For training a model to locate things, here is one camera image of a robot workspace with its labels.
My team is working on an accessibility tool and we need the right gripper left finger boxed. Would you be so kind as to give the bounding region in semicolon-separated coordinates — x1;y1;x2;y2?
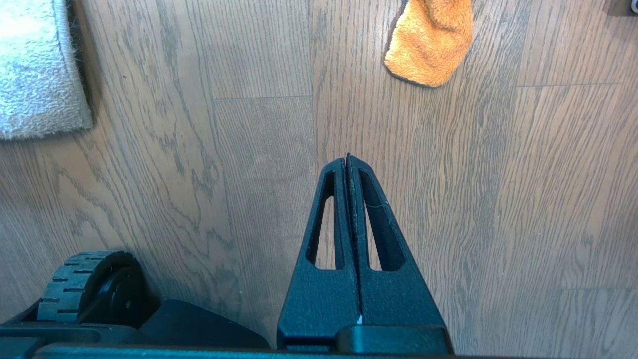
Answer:
277;157;360;350

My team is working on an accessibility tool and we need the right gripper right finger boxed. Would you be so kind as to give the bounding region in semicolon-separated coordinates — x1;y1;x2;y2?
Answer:
347;154;447;328

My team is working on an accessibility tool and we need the orange cloth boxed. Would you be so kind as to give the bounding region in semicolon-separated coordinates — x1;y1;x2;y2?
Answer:
383;0;475;88

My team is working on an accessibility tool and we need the pale shaggy rug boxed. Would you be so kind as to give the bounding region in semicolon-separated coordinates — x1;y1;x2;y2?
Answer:
0;0;94;140

